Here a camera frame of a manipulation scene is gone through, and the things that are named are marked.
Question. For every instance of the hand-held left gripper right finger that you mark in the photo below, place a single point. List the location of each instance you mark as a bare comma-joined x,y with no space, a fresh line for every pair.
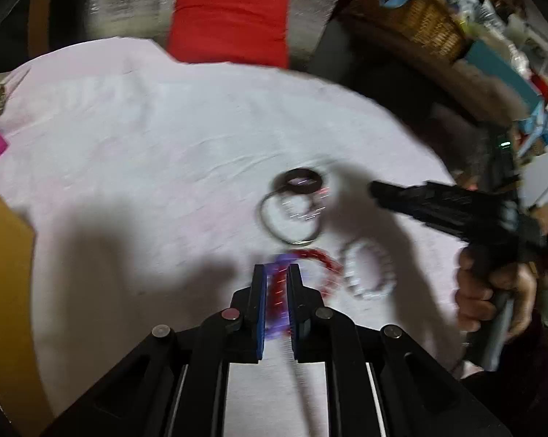
294,316

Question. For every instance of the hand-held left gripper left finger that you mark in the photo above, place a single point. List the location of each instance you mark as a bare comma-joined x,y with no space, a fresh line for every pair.
259,316

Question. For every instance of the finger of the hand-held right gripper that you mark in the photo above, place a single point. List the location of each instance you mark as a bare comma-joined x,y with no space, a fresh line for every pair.
394,198

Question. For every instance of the person's right forearm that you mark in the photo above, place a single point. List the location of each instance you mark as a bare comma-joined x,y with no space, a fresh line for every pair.
538,387

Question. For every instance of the person's right hand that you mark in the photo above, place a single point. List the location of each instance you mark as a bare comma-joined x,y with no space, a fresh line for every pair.
472,302

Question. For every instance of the thin black bangle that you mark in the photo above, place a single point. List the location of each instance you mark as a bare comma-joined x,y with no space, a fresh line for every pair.
261,218

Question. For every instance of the dark wooden bangle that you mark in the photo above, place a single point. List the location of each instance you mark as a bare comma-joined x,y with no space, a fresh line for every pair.
281,180

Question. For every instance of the bamboo shelf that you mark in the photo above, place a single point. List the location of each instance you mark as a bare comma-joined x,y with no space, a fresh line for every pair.
437,73

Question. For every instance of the teal box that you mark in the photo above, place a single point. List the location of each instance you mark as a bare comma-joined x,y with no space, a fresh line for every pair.
501,70

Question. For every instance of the wicker basket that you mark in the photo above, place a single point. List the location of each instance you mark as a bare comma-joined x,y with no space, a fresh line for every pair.
419,18

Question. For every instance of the pale pink sheet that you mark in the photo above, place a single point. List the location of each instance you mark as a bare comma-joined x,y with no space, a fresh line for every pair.
155,145

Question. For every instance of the red cushion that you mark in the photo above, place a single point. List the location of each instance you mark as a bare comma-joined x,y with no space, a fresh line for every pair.
231,20

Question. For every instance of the silver foil mat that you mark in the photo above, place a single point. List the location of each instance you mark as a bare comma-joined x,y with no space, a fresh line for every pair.
119,0

